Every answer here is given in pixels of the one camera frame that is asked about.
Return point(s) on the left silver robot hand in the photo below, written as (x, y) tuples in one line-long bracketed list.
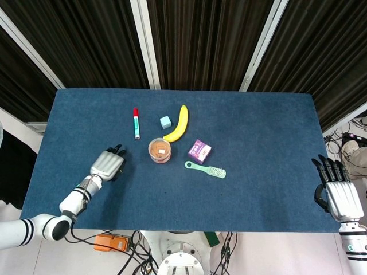
[(107, 164)]

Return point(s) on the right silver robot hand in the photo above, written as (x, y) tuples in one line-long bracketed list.
[(342, 197)]

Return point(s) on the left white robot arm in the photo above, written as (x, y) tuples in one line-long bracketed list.
[(71, 203)]

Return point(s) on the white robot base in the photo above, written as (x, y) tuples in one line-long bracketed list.
[(179, 255)]

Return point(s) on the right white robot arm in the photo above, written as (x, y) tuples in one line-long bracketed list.
[(355, 246)]

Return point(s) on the khaki trouser leg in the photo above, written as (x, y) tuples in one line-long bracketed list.
[(358, 164)]

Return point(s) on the red capped whiteboard marker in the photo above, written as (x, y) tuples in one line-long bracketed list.
[(136, 126)]

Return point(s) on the beige shoe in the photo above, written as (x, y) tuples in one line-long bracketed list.
[(350, 149)]

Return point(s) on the clear rubber band jar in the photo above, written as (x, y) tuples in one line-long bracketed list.
[(159, 150)]

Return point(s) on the light blue foam cube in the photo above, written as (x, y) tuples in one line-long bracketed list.
[(165, 122)]

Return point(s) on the orange pedal box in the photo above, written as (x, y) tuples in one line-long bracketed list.
[(112, 243)]

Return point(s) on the yellow banana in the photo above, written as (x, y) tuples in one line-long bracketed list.
[(180, 126)]

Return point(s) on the purple tissue pack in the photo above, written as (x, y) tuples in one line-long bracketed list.
[(199, 151)]

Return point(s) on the light green brush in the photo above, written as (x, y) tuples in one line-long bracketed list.
[(206, 169)]

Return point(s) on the blue velvet tablecloth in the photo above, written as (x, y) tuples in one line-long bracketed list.
[(229, 194)]

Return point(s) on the dark pleated curtain panel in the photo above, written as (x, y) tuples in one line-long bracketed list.
[(321, 57), (20, 86), (86, 37), (206, 43)]

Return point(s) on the green flat piece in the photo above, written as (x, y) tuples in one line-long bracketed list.
[(212, 239)]

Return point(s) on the white frame post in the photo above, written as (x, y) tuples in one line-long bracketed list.
[(263, 46), (31, 48), (146, 46)]

